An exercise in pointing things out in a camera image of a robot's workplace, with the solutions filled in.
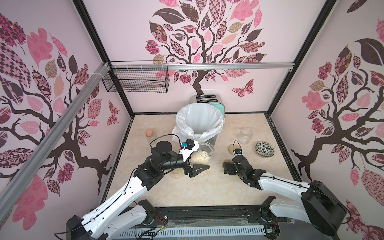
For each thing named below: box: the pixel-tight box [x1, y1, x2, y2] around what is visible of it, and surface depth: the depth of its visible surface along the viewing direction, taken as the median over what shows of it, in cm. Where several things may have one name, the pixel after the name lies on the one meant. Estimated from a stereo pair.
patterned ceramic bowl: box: [255, 141, 275, 158], surface depth 99 cm
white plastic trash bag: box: [171, 102, 224, 143], surface depth 89 cm
